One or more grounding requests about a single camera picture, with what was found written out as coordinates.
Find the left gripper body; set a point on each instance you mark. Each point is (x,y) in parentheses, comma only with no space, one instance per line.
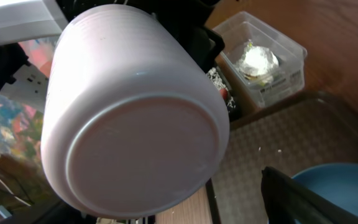
(26,20)

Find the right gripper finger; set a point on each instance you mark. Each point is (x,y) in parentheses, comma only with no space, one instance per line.
(287,201)

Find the orange carrot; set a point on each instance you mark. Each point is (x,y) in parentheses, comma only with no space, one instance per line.
(224,93)

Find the foil yellow snack wrapper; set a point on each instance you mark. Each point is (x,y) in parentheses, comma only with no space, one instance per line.
(259,81)

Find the white pink cup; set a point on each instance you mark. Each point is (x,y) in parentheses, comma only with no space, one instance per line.
(132,125)

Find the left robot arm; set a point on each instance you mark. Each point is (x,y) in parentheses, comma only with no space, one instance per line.
(25,20)

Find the spilled white rice pile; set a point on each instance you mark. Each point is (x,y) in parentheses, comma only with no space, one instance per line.
(215,77)

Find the dark blue plate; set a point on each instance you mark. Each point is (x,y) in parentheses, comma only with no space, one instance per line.
(337,183)

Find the brown serving tray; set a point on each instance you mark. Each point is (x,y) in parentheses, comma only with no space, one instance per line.
(303,131)

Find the clear plastic bin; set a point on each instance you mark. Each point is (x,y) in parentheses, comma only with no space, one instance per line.
(268,64)

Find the white power strip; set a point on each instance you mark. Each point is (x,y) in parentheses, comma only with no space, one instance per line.
(29,88)

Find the colourful patterned mat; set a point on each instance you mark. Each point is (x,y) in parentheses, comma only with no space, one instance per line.
(20,124)

